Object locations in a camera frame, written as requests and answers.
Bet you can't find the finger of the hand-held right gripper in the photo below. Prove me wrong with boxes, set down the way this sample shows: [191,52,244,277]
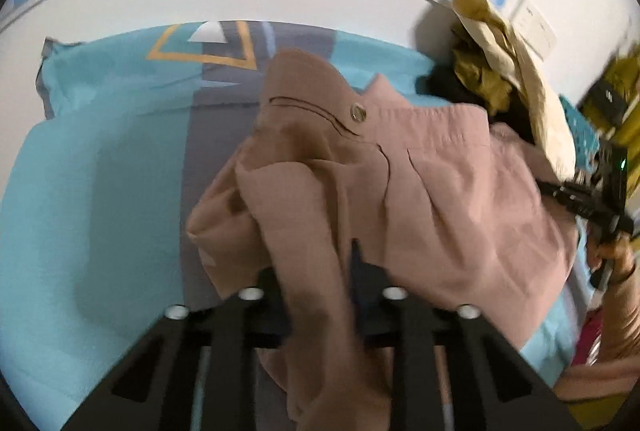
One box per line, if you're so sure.
[537,180,599,220]

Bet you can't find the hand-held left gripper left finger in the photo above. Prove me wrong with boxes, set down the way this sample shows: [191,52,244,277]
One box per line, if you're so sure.
[62,267,293,431]

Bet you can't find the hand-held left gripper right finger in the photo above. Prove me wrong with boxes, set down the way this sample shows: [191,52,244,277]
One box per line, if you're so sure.
[350,238,583,431]

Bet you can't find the dusty pink garment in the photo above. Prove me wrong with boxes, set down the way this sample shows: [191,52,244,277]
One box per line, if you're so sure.
[186,48,581,431]

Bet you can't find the person's right hand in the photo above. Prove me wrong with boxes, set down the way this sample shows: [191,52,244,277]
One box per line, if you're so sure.
[585,235,639,285]

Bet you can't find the teal patterned item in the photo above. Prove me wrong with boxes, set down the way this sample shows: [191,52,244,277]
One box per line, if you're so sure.
[557,95,601,172]

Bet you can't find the black box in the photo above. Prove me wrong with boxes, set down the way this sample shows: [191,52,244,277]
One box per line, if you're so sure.
[585,81,627,128]

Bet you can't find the cream cloth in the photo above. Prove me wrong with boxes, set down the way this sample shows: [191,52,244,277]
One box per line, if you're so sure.
[452,0,578,178]

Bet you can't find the olive yellow fabric item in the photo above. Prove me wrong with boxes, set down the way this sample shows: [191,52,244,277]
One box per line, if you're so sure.
[580,55,640,138]

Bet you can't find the red cloth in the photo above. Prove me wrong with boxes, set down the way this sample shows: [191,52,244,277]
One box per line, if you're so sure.
[572,311,607,366]

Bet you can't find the olive green cloth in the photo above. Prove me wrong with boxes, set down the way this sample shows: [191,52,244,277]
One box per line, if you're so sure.
[452,31,516,116]

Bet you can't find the dark cloth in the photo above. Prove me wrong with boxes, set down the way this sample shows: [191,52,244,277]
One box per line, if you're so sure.
[427,63,538,146]

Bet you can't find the teal and grey bed sheet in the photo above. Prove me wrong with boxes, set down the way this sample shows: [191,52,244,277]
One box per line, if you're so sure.
[0,21,581,431]

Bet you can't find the white wall switch plate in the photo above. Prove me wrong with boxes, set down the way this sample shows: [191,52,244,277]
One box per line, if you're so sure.
[515,0,557,62]

